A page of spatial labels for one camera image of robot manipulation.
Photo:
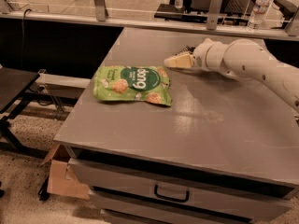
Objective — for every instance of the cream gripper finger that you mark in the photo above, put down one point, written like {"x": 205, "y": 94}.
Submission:
{"x": 183, "y": 60}

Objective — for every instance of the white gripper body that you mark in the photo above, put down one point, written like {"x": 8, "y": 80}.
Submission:
{"x": 203, "y": 55}

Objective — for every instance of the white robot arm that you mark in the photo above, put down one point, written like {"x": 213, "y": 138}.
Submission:
{"x": 243, "y": 59}

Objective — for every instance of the green snack bag flat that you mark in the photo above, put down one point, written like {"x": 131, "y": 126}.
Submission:
{"x": 132, "y": 83}

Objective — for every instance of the black laptop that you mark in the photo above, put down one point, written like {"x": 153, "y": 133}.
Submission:
{"x": 230, "y": 2}

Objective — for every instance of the clear water bottle right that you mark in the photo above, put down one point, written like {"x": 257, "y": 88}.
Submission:
{"x": 258, "y": 13}

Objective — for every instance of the black chair armrest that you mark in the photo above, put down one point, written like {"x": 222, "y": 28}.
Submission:
{"x": 287, "y": 8}

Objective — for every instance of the grey upper drawer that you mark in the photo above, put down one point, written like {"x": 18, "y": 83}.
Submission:
{"x": 205, "y": 198}

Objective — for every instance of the grey drawer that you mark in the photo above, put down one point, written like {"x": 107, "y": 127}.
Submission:
{"x": 152, "y": 211}
{"x": 205, "y": 198}

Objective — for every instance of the black side table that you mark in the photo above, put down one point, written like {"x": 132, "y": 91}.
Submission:
{"x": 13, "y": 85}

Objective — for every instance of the cardboard box on floor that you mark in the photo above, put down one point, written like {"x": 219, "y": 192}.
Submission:
{"x": 62, "y": 179}

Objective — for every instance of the grey lower drawer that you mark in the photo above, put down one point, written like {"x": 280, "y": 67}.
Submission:
{"x": 152, "y": 211}

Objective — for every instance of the grey metal post right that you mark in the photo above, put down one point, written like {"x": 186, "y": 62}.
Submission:
{"x": 213, "y": 14}

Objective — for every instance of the grey metal post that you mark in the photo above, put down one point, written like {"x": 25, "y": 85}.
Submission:
{"x": 100, "y": 10}
{"x": 213, "y": 14}

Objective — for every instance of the grey metal post left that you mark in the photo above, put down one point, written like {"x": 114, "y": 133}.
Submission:
{"x": 100, "y": 10}

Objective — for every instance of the black drawer handle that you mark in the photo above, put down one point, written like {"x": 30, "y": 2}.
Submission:
{"x": 171, "y": 194}

